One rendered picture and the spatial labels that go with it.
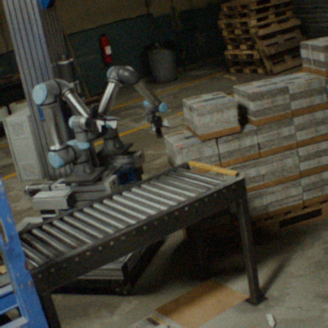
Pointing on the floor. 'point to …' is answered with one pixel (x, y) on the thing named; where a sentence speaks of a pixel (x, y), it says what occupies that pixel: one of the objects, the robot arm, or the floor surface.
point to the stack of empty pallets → (241, 11)
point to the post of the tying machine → (18, 266)
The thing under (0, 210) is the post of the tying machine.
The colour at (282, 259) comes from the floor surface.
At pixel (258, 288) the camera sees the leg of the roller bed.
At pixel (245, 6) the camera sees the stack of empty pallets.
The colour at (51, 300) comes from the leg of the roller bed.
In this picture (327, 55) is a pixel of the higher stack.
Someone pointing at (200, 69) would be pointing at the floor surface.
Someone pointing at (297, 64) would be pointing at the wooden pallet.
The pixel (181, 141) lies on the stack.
